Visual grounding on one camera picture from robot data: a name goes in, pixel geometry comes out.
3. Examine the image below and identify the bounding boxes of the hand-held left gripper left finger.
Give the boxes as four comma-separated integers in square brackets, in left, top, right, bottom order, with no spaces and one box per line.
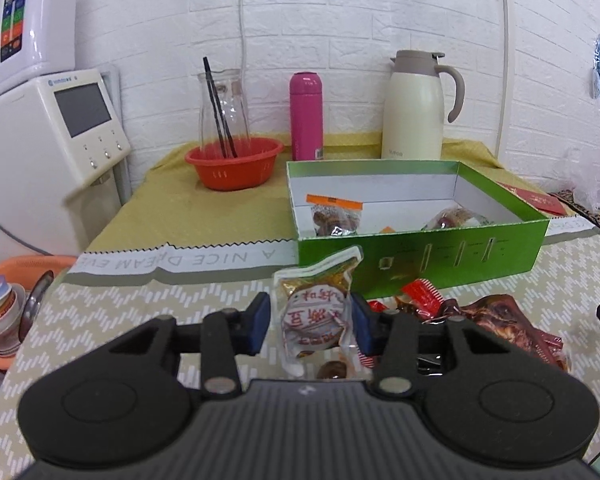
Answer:
[107,292,272,395]

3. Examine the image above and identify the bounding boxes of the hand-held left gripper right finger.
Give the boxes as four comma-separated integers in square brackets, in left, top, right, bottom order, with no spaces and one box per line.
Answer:
[349,292,501,395]

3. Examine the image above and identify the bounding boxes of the clear snack packet red print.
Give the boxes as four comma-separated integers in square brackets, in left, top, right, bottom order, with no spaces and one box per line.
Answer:
[272,245,365,376]

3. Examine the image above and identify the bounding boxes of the green cardboard box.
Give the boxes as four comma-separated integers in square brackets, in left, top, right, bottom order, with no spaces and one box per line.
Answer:
[285,160,551,298]

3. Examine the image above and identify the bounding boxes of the clear packet of red snacks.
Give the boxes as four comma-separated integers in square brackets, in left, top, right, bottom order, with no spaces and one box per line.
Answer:
[420,206,491,232]

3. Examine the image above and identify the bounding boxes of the red striped snack packet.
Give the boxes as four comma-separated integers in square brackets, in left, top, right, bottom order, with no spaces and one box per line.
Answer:
[397,280,445,318]

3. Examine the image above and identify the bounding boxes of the dark patterned cloth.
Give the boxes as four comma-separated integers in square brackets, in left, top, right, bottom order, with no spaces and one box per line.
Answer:
[550,190,600,241]

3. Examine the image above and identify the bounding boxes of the dark red snack packet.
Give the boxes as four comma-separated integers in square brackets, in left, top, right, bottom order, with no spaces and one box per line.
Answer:
[460,295,571,372]

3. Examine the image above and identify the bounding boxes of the orange label snack packet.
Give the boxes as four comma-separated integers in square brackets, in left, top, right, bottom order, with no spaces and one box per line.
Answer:
[306,194,365,237]

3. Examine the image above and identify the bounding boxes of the yellow tablecloth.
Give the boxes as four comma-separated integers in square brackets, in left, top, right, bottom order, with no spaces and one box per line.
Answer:
[87,132,506,253]

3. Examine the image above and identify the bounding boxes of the red envelope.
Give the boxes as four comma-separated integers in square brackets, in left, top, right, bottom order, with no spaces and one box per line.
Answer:
[497,181,566,213]

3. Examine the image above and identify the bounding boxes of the red plastic basket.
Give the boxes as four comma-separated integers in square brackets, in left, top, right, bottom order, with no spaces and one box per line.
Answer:
[185,137,285,192]

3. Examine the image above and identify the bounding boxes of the pink thermos bottle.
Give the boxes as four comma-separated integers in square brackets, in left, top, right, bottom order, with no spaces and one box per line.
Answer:
[289,71,325,162]

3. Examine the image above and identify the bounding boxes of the cream thermal jug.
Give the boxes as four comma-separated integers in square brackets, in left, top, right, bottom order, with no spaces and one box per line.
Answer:
[381,50,466,162]

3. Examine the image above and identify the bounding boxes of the glass jar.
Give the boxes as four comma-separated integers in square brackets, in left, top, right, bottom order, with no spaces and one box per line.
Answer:
[196,69,251,158]

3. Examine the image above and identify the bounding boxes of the round metal lid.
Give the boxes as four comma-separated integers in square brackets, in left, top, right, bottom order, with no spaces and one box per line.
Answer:
[19,270,55,346]

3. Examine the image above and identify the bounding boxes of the black stirring stick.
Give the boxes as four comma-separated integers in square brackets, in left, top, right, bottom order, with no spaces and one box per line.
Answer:
[202,56,238,158]

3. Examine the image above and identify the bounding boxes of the orange plastic basin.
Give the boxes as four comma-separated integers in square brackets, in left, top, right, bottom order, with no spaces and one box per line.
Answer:
[0,255,78,371]

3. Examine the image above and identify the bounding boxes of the stack of paper cups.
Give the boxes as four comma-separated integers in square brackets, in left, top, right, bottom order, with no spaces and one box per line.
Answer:
[0,280,23,358]

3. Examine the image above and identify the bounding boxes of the white water dispenser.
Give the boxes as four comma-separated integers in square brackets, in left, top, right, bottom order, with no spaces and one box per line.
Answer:
[0,67,133,256]

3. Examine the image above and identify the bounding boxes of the white water purifier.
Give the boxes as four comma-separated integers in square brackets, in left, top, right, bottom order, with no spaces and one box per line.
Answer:
[0,0,78,106]

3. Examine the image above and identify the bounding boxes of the white wall pipe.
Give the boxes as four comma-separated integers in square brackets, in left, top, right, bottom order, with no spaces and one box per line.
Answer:
[495,0,512,161]

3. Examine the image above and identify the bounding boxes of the white wall cable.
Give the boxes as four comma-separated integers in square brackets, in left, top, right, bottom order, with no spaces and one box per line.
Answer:
[237,0,249,71]

